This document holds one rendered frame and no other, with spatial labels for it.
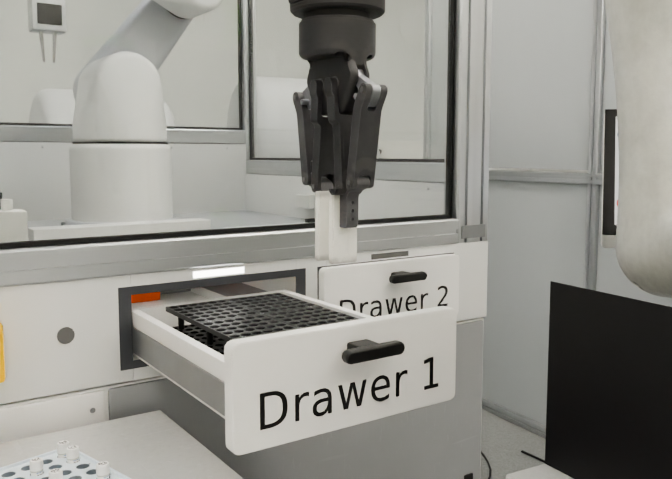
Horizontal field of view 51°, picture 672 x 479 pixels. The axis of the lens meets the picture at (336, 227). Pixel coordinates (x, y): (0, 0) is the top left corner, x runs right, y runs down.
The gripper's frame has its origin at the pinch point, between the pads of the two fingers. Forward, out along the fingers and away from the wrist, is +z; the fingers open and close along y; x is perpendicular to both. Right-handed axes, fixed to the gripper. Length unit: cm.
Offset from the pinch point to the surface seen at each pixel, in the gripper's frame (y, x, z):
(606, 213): -22, 76, 4
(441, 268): -33, 45, 13
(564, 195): -112, 180, 8
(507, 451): -116, 158, 103
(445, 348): -0.9, 16.1, 15.1
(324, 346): -0.9, -0.7, 12.3
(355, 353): 2.7, 0.6, 12.4
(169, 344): -21.7, -9.3, 15.7
